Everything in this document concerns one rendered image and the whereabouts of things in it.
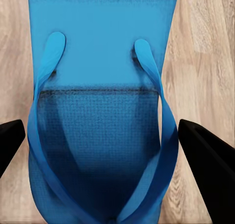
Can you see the sandal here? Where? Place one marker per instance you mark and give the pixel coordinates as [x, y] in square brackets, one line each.
[95, 154]

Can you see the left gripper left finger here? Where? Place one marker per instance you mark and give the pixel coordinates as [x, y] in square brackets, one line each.
[12, 135]

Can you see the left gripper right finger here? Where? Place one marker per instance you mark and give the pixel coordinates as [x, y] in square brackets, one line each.
[212, 162]

